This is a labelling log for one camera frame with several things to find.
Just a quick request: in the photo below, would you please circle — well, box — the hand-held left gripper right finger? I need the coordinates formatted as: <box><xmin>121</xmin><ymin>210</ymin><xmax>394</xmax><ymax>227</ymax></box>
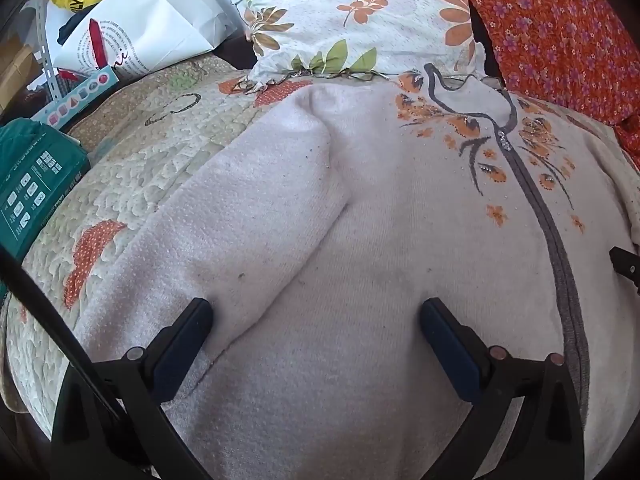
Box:
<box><xmin>419</xmin><ymin>297</ymin><xmax>586</xmax><ymax>480</ymax></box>

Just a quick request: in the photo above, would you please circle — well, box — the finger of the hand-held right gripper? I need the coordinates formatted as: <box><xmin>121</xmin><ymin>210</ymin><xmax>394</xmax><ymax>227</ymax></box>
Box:
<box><xmin>609</xmin><ymin>246</ymin><xmax>640</xmax><ymax>293</ymax></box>

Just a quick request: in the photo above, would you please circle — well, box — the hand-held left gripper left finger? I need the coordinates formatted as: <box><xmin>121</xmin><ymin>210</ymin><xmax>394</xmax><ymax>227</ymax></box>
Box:
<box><xmin>50</xmin><ymin>297</ymin><xmax>216</xmax><ymax>480</ymax></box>

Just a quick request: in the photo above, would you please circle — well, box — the white floral zip cardigan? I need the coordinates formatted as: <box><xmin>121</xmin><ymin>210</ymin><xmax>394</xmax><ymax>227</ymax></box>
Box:
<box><xmin>75</xmin><ymin>67</ymin><xmax>640</xmax><ymax>480</ymax></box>

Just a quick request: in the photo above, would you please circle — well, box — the quilted heart-pattern bedspread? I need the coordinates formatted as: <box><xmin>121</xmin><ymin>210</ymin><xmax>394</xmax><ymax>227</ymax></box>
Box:
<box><xmin>0</xmin><ymin>52</ymin><xmax>311</xmax><ymax>428</ymax></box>

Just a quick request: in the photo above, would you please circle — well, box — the green cardboard box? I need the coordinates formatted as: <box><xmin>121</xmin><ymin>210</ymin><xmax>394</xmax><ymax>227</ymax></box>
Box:
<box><xmin>0</xmin><ymin>117</ymin><xmax>91</xmax><ymax>261</ymax></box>

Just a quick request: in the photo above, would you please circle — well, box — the light blue patterned box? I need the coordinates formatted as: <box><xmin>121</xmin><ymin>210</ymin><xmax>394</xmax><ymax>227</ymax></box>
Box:
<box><xmin>30</xmin><ymin>66</ymin><xmax>118</xmax><ymax>128</ymax></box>

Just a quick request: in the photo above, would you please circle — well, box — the brown cardboard box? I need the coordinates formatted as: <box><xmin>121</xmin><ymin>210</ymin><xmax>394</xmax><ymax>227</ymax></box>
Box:
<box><xmin>0</xmin><ymin>35</ymin><xmax>41</xmax><ymax>111</ymax></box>

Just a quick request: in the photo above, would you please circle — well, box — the white paper bag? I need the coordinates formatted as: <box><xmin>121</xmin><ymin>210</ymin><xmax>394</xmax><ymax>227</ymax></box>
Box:
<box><xmin>52</xmin><ymin>0</ymin><xmax>236</xmax><ymax>81</ymax></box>

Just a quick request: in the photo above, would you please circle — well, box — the white floral pillow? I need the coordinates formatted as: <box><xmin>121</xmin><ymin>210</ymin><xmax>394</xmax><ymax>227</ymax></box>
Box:
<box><xmin>225</xmin><ymin>0</ymin><xmax>486</xmax><ymax>88</ymax></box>

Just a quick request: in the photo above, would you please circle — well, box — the white perforated metal rail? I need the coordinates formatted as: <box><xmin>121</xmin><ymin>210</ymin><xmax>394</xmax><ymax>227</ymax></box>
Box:
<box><xmin>36</xmin><ymin>0</ymin><xmax>63</xmax><ymax>106</ymax></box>

